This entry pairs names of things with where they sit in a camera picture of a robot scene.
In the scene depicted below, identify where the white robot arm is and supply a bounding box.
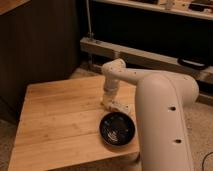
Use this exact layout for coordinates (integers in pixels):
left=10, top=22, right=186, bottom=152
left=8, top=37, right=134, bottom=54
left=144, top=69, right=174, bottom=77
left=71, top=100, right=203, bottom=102
left=101, top=59, right=199, bottom=171

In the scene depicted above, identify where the black ceramic bowl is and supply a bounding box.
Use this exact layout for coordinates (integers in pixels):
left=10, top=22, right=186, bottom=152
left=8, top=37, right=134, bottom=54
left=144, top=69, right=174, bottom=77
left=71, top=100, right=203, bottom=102
left=99, top=112, right=136, bottom=146

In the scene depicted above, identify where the white wooden beam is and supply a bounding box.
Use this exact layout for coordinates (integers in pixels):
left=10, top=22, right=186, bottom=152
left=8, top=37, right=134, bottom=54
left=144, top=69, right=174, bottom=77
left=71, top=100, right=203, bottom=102
left=80, top=37, right=213, bottom=84

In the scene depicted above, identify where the wooden table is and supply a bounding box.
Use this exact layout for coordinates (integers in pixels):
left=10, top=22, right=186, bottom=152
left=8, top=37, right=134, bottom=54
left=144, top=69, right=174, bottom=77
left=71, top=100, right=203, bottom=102
left=8, top=76, right=139, bottom=171

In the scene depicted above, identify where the metal pole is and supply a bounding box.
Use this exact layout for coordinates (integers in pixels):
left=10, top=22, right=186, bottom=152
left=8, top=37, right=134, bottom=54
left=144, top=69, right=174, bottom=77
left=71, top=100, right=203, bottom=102
left=86, top=0, right=94, bottom=40

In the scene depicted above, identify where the wooden shelf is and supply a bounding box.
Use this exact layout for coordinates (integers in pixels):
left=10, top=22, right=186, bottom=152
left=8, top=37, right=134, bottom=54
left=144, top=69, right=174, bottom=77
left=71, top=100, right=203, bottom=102
left=94, top=0, right=213, bottom=21

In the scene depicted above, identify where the black handle object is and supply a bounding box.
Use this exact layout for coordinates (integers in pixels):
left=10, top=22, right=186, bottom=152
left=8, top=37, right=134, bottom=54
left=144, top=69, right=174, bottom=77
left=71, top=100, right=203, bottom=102
left=177, top=58, right=209, bottom=70

